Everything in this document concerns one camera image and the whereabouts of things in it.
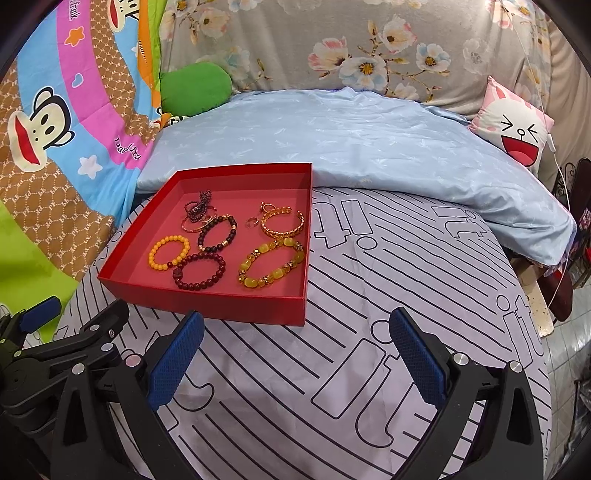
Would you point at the dark red stool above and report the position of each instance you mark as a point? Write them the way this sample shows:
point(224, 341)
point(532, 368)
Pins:
point(565, 295)

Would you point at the pink rabbit cushion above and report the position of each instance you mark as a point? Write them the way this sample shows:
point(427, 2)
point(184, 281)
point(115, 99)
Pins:
point(512, 124)

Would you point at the beige curtain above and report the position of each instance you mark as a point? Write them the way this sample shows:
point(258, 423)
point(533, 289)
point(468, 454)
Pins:
point(570, 92)

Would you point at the red tray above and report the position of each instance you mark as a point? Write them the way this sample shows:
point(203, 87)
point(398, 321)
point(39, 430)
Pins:
point(207, 302)

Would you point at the thin gold bangle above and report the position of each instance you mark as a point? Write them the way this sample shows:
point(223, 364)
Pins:
point(187, 227)

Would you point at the cartoon monkey blanket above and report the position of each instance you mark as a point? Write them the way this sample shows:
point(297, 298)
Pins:
point(60, 138)

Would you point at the light blue quilt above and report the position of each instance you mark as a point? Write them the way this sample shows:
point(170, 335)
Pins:
point(369, 147)

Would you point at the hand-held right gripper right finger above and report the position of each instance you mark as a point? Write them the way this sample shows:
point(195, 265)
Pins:
point(415, 360)

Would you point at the floral grey sheet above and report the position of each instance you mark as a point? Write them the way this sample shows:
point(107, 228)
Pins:
point(300, 41)

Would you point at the green pillow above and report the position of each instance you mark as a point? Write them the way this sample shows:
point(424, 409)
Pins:
point(196, 87)

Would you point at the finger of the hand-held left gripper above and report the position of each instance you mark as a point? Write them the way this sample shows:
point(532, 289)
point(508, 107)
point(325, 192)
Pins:
point(108, 321)
point(41, 314)

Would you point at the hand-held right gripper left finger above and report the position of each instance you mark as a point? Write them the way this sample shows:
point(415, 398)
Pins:
point(175, 360)

